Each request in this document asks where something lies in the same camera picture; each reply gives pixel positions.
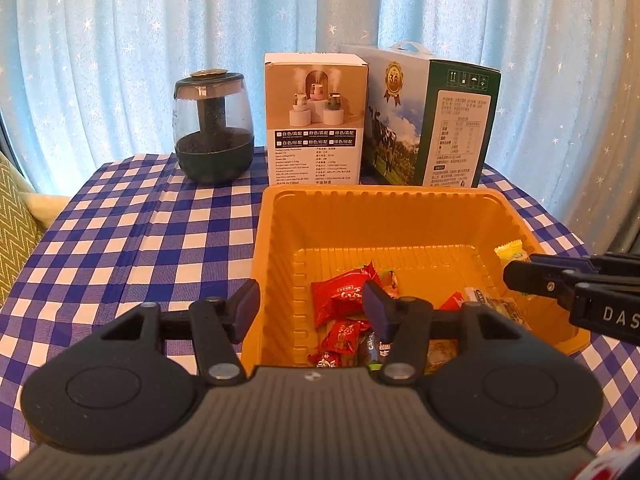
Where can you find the orange green candy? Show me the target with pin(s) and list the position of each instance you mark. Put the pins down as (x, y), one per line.
(391, 280)

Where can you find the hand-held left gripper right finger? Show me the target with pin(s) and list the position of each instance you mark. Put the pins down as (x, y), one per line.
(376, 307)

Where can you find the green zigzag pillow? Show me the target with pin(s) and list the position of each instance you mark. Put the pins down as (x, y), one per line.
(15, 230)

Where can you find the yellow candy packet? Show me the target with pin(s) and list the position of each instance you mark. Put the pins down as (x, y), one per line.
(511, 251)

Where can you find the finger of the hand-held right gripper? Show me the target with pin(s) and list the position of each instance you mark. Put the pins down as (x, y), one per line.
(590, 262)
(542, 285)

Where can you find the blue star curtain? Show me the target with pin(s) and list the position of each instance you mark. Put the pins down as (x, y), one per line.
(150, 35)

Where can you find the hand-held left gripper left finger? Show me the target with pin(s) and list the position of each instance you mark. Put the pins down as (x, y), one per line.
(248, 305)

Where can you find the orange plastic tray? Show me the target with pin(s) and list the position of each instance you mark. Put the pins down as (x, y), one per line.
(400, 220)

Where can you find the clear white snack packet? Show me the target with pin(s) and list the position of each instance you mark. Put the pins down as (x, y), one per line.
(495, 306)

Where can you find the small red candy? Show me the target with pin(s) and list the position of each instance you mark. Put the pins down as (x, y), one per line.
(452, 301)

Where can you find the beige candy packet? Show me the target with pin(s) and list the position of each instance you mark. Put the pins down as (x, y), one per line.
(441, 357)

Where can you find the white humidifier box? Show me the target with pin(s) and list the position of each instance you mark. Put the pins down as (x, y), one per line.
(315, 120)

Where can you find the blue checked tablecloth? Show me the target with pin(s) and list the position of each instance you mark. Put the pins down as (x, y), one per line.
(125, 240)

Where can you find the large red snack packet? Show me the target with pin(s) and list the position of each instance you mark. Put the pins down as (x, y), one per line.
(340, 297)

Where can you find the glass jar with dark lid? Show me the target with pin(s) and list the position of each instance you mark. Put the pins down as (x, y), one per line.
(212, 130)

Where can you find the small red snack packet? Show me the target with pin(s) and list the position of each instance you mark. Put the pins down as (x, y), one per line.
(325, 359)

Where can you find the pale green sofa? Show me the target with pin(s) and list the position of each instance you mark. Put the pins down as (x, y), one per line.
(45, 207)

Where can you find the blue candy packet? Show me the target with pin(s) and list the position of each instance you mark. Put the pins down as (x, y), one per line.
(372, 347)

